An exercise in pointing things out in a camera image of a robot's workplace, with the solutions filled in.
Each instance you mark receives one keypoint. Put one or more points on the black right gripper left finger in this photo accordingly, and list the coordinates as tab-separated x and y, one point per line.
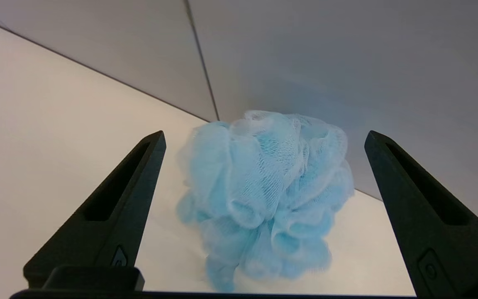
114	220

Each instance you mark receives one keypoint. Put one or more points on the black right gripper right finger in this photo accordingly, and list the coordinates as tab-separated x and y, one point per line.
434	220

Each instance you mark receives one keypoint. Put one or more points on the blue mesh bath loofah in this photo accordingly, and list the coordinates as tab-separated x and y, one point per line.
264	195

